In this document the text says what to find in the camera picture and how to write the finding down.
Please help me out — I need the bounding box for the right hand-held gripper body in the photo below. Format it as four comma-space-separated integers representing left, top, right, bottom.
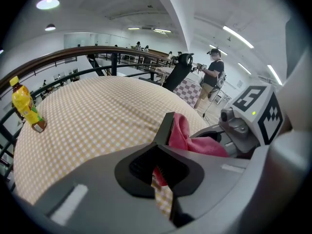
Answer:
218, 84, 285, 158

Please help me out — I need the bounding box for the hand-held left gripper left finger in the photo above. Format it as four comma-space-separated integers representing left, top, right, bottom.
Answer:
31, 111, 176, 234

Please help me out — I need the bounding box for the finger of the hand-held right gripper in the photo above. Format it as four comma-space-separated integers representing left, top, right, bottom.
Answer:
192, 126, 224, 143

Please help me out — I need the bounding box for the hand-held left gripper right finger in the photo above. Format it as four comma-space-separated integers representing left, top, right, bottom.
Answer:
156, 142, 312, 234

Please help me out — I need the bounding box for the pink cloth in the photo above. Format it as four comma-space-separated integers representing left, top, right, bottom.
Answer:
151, 112, 230, 188

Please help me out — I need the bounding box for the table with purple checked cloth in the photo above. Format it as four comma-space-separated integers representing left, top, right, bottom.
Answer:
156, 66, 203, 109

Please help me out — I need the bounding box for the round table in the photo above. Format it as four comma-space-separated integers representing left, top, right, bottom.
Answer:
13, 76, 211, 218

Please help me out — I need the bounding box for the black office chair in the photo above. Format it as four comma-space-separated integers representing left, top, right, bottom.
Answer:
161, 53, 195, 93

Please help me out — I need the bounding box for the yellow label drink bottle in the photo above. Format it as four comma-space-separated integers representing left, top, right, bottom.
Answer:
9, 76, 48, 133

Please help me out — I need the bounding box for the brown handrail black railing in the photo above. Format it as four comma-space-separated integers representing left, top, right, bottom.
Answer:
0, 45, 176, 192

